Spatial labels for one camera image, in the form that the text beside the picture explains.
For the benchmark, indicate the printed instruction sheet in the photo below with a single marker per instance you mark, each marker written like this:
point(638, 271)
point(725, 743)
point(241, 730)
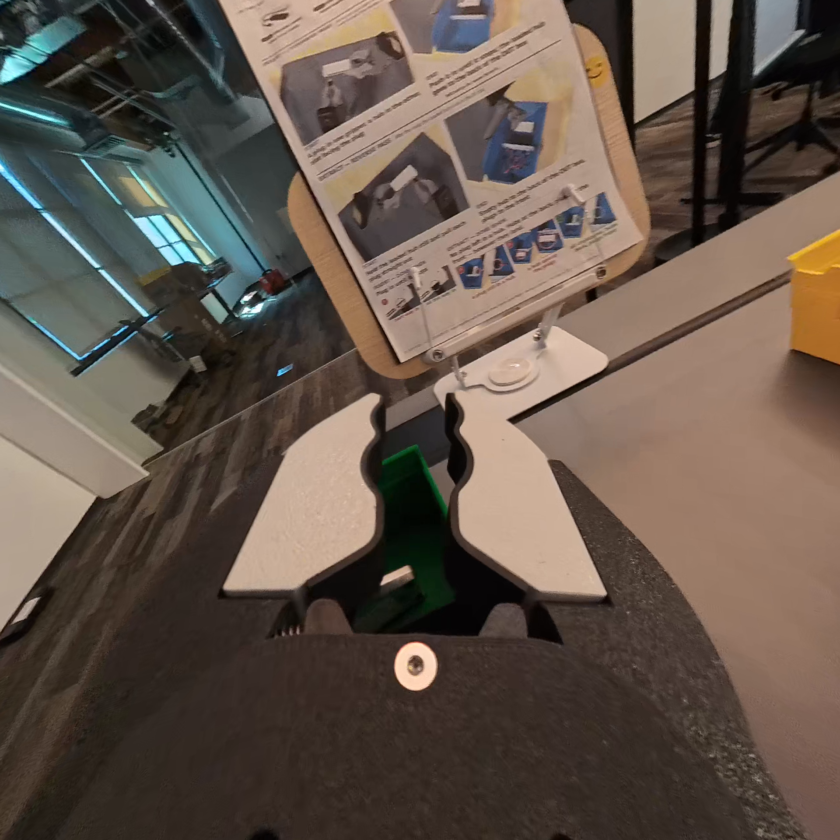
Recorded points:
point(420, 197)

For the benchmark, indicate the black floor outlet box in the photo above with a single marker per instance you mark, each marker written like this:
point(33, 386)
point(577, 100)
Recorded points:
point(23, 613)

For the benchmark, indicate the yellow smiley sticker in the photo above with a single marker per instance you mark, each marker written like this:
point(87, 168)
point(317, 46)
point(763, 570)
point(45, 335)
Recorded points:
point(596, 69)

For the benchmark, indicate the yellow plastic bin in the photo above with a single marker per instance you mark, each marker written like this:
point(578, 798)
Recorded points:
point(817, 308)

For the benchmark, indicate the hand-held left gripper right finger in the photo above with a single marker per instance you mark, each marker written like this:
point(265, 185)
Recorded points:
point(518, 512)

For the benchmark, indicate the red container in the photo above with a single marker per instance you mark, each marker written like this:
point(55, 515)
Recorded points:
point(272, 282)

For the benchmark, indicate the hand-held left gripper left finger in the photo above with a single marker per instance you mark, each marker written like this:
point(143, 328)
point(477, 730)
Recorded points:
point(308, 518)

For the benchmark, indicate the framed whiteboard on black stand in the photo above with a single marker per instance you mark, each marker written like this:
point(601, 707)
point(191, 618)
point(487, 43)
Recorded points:
point(787, 33)

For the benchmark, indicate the green plastic bin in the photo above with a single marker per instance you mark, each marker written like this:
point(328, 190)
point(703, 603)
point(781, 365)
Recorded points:
point(420, 525)

